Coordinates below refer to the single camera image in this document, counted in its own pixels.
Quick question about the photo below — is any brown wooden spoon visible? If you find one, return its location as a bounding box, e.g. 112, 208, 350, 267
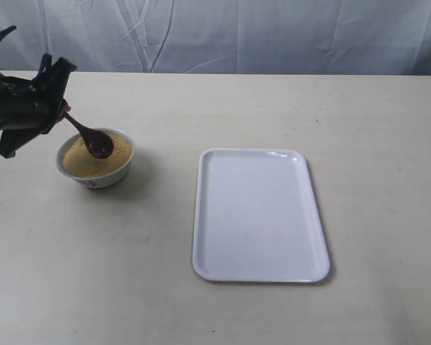
64, 112, 114, 160

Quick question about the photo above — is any grey backdrop curtain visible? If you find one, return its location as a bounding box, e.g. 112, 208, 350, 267
0, 1, 431, 75

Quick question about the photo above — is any white ceramic bowl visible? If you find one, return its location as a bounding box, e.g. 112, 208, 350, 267
56, 129, 134, 189

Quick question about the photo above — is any yellow millet grain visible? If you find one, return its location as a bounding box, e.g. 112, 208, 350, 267
62, 134, 132, 178

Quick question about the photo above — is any white plastic tray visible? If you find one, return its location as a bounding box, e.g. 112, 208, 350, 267
192, 148, 330, 283

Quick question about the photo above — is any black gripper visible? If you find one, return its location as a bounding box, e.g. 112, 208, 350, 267
0, 54, 77, 158

